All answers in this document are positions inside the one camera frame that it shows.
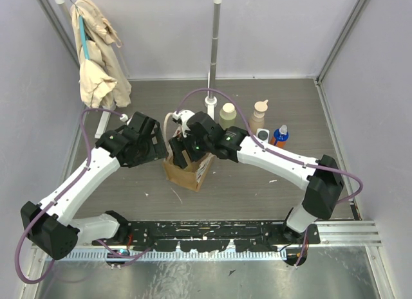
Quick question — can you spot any beige pump bottle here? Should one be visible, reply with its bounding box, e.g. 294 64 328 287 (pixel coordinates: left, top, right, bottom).
248 100 268 135

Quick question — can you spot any slotted cable duct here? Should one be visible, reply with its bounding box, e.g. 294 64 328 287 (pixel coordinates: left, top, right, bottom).
62 248 286 262

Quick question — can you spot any blue clothes hanger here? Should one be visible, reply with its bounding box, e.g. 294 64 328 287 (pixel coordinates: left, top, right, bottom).
79 15 89 60

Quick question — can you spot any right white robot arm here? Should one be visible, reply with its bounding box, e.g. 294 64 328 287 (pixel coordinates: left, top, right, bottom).
169 110 344 244

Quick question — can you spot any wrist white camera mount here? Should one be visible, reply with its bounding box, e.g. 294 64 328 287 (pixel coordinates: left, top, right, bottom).
120 114 129 122
172 110 194 138

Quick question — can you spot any beige hanging cloth garment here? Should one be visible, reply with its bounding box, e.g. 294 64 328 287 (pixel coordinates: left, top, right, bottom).
70 0 131 108

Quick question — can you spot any green bottle beige cap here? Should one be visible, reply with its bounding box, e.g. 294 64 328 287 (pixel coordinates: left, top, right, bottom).
219 102 237 129

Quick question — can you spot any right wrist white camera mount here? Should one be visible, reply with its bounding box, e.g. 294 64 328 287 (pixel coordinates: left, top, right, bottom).
172 110 194 138

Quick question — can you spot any metal clothes rack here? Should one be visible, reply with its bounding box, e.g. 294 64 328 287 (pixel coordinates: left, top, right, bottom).
51 0 223 140

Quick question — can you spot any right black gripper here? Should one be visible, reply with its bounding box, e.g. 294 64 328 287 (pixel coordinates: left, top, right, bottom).
169 130 212 169

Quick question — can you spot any orange blue spray bottle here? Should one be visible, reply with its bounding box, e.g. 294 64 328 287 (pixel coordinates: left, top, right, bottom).
270 125 289 149

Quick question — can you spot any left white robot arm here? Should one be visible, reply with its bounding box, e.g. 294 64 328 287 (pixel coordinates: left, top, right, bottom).
21 112 167 260

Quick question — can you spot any brown canvas tote bag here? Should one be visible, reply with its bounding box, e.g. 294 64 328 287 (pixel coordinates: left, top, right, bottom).
162 111 215 193

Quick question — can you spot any white bottle grey cap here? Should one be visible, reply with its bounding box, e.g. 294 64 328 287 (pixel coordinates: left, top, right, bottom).
256 128 270 143

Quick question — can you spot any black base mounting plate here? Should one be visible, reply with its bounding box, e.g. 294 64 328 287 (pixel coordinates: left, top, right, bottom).
103 220 303 253

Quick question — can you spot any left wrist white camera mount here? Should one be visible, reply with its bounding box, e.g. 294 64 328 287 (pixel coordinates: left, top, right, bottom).
120 114 129 122

